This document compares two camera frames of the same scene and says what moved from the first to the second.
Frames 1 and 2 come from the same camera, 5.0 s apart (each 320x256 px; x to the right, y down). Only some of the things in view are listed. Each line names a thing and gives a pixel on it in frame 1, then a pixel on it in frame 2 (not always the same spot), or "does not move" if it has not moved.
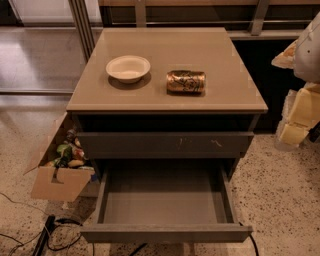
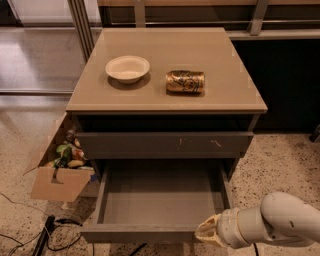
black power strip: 44,236 does not move
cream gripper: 308,55 → 227,226
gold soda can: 185,82 does not move
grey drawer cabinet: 165,94 does not move
